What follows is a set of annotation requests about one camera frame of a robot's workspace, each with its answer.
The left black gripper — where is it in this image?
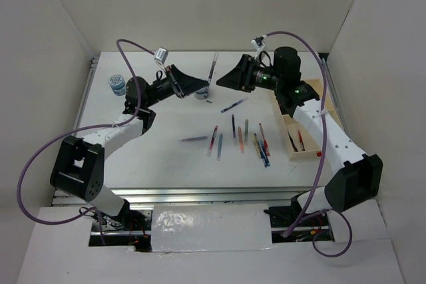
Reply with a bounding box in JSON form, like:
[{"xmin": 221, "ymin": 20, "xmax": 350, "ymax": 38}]
[{"xmin": 144, "ymin": 65, "xmax": 208, "ymax": 108}]

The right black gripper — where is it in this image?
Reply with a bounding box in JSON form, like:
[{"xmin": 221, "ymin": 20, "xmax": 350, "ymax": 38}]
[{"xmin": 216, "ymin": 53, "xmax": 284, "ymax": 92}]

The blue clear-cap pen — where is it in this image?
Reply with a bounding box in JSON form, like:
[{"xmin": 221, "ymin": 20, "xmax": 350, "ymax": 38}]
[{"xmin": 220, "ymin": 98, "xmax": 248, "ymax": 114}]

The black clear-cap pen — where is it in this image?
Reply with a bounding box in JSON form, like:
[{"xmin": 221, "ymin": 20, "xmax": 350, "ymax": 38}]
[{"xmin": 203, "ymin": 52, "xmax": 219, "ymax": 98}]

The violet clear-cap pen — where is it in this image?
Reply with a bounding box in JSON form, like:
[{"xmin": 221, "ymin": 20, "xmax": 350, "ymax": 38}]
[{"xmin": 232, "ymin": 114, "xmax": 236, "ymax": 145}]

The magenta clear-cap pen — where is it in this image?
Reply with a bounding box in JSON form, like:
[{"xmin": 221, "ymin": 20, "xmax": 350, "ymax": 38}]
[{"xmin": 207, "ymin": 125, "xmax": 218, "ymax": 157}]

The light blue clear pen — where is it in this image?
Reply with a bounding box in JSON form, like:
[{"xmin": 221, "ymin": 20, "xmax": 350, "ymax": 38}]
[{"xmin": 217, "ymin": 133, "xmax": 224, "ymax": 161}]

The red clear-cap pen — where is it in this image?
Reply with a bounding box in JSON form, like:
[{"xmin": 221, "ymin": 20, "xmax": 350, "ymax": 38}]
[{"xmin": 297, "ymin": 130, "xmax": 306, "ymax": 151}]

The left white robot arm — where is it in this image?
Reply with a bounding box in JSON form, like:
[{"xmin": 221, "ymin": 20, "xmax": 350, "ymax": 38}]
[{"xmin": 50, "ymin": 65, "xmax": 208, "ymax": 230}]

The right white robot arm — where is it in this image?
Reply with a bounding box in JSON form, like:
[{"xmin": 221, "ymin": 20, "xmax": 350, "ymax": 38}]
[{"xmin": 216, "ymin": 47, "xmax": 383, "ymax": 225}]

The olive green clear pen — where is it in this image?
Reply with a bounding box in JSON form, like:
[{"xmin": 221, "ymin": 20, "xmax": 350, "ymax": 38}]
[{"xmin": 244, "ymin": 119, "xmax": 249, "ymax": 144}]

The dark blue gel pen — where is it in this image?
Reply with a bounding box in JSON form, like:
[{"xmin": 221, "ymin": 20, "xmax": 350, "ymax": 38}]
[{"xmin": 253, "ymin": 133, "xmax": 267, "ymax": 168}]

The yellow clear pen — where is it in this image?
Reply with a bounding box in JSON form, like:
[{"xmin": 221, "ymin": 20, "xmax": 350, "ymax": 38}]
[{"xmin": 252, "ymin": 133, "xmax": 262, "ymax": 159}]

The left blue round jar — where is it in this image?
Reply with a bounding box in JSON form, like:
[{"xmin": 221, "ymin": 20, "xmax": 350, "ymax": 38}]
[{"xmin": 108, "ymin": 74, "xmax": 126, "ymax": 96}]

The red gel pen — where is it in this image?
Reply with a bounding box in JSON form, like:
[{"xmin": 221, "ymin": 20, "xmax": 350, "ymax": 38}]
[{"xmin": 259, "ymin": 123, "xmax": 270, "ymax": 156}]

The beige divided organizer tray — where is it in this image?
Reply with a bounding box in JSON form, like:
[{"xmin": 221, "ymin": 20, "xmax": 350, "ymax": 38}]
[{"xmin": 269, "ymin": 78, "xmax": 343, "ymax": 161}]

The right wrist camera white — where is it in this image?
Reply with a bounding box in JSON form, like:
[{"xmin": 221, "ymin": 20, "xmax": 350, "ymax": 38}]
[{"xmin": 251, "ymin": 35, "xmax": 267, "ymax": 60}]

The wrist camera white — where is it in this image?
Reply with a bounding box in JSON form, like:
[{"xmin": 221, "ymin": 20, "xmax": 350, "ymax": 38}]
[
  {"xmin": 154, "ymin": 47, "xmax": 169, "ymax": 71},
  {"xmin": 251, "ymin": 35, "xmax": 267, "ymax": 60}
]

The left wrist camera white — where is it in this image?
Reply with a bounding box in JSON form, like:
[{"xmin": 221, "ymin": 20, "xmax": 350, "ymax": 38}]
[{"xmin": 154, "ymin": 47, "xmax": 169, "ymax": 71}]

